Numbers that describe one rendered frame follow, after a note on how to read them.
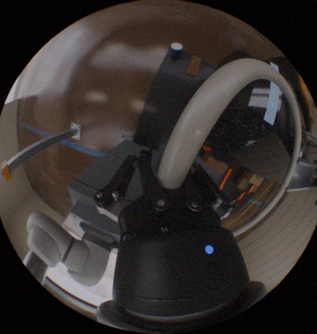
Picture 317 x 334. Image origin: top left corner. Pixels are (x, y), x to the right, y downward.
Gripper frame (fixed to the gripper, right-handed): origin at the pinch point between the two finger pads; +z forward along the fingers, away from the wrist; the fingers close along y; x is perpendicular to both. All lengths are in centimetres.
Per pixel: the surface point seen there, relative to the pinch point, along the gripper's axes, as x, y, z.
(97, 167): -21.5, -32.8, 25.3
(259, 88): 28.5, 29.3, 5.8
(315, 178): 14, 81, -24
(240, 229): -19.5, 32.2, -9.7
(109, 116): 4, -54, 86
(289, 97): 21.5, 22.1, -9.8
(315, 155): 83, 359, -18
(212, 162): -25, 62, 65
